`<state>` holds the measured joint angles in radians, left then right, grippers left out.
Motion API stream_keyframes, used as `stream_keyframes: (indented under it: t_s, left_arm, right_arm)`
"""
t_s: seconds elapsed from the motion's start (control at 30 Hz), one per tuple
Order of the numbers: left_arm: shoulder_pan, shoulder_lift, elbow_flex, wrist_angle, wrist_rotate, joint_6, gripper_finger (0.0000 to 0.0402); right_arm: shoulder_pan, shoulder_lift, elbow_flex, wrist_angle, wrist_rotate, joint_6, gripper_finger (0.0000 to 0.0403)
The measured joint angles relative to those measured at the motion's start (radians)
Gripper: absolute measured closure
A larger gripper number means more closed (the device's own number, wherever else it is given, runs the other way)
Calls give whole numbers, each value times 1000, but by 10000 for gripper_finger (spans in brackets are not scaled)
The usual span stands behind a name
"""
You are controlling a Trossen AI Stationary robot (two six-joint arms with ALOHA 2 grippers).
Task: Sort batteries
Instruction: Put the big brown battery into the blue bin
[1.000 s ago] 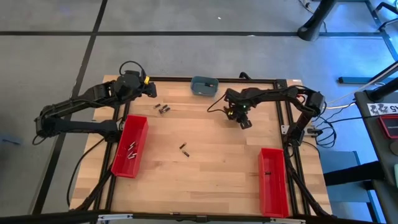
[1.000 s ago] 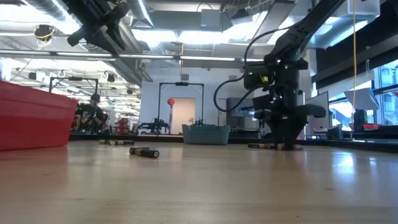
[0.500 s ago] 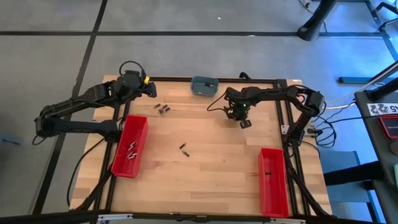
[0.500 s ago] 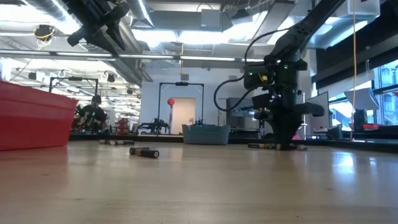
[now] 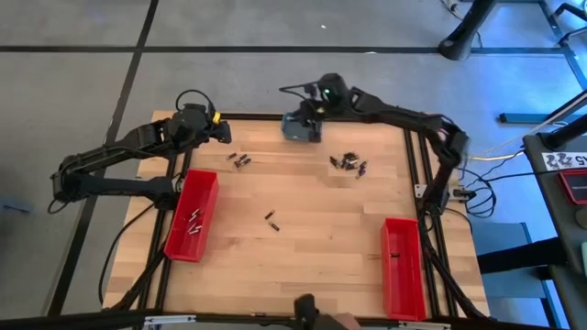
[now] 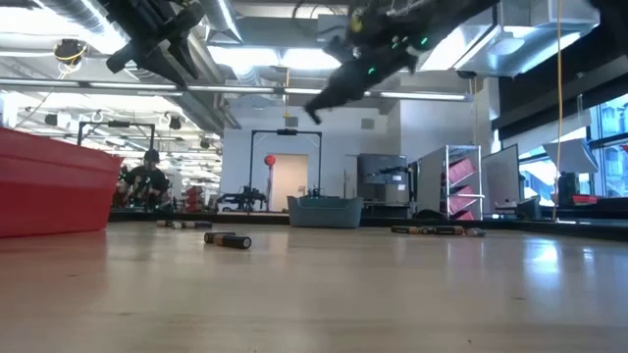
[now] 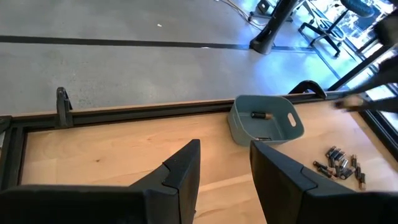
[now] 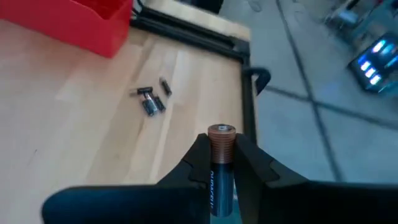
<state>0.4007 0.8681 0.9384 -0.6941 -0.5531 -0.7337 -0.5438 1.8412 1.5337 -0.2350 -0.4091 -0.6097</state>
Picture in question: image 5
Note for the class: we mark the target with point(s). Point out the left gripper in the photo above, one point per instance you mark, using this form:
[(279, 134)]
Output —
[(199, 128)]

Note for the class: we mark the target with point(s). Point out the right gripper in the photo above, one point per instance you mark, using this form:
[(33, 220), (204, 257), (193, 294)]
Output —
[(309, 117)]

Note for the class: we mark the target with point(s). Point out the long red plastic bin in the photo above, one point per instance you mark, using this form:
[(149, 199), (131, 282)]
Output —
[(183, 243), (403, 293)]

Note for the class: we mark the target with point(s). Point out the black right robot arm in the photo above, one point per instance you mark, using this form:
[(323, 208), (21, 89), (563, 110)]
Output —
[(394, 112)]

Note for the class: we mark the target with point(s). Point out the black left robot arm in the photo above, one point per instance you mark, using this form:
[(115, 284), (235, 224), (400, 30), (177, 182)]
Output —
[(119, 187)]

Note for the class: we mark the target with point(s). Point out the small teal plastic bin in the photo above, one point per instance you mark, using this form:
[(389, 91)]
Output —
[(288, 132)]

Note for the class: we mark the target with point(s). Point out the silver mounting plate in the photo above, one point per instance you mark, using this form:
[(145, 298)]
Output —
[(419, 190)]

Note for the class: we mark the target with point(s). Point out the black power connector box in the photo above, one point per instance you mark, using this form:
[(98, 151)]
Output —
[(463, 194)]

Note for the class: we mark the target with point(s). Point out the black handheld device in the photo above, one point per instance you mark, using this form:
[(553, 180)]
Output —
[(306, 311)]

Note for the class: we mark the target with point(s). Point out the black bench bar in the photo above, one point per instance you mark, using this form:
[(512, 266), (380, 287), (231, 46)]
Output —
[(518, 256)]

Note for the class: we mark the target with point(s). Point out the dark side desk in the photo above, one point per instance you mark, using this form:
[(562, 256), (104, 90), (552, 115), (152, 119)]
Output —
[(550, 206)]

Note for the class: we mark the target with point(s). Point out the dark diagonal pole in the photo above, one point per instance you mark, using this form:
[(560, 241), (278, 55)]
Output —
[(564, 133)]

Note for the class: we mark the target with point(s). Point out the white printed label sign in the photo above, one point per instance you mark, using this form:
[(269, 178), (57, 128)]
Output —
[(564, 160)]

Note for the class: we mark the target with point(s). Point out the black aluminium table frame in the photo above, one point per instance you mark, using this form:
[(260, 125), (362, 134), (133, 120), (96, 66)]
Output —
[(257, 117)]

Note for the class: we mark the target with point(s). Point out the black pedestal stand base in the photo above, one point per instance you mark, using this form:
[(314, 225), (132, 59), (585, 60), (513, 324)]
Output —
[(463, 36)]

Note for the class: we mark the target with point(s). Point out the silver crossbar bracket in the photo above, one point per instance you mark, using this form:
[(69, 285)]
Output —
[(424, 325), (169, 319)]

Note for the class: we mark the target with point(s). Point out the black camera crossbar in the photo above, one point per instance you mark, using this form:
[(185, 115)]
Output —
[(69, 321)]

